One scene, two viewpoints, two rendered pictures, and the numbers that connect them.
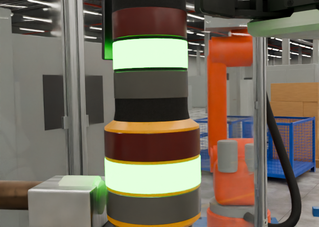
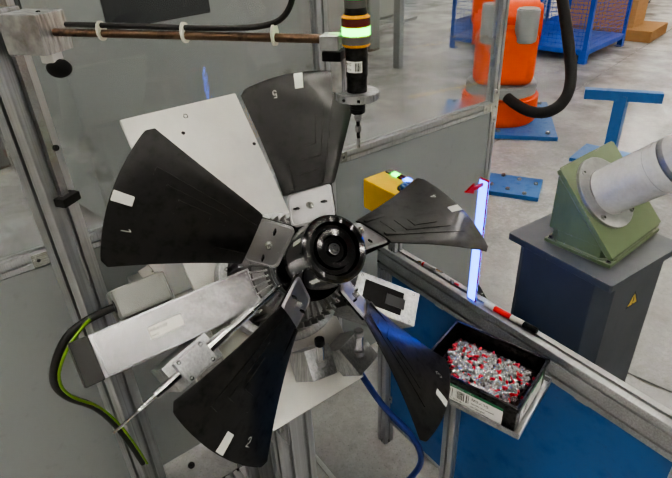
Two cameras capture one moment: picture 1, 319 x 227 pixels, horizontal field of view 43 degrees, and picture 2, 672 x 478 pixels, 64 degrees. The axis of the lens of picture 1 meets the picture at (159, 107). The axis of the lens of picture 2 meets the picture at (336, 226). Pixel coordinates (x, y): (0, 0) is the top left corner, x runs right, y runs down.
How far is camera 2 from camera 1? 0.68 m
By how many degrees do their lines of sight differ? 29
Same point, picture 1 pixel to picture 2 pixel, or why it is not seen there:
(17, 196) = (315, 38)
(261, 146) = (502, 13)
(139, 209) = (351, 41)
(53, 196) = (326, 38)
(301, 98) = not seen: outside the picture
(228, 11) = not seen: outside the picture
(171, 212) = (359, 42)
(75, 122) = not seen: outside the picture
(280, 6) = not seen: outside the picture
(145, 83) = (352, 4)
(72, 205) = (332, 41)
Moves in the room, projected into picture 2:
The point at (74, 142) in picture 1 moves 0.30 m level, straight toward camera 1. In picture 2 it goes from (317, 12) to (322, 31)
